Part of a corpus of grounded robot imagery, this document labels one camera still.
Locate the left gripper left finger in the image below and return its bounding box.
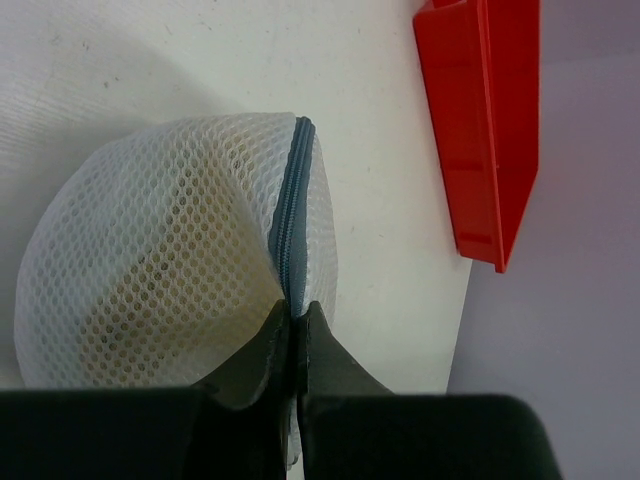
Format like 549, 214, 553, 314
1, 301, 291, 479

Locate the beige bra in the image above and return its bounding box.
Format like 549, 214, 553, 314
79, 135, 282, 387

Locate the red plastic bin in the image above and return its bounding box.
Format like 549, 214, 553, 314
413, 0, 541, 273

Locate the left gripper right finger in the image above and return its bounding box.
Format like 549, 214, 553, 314
296, 302, 562, 479

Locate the white mesh laundry bag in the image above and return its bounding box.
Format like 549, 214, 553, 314
14, 111, 337, 464

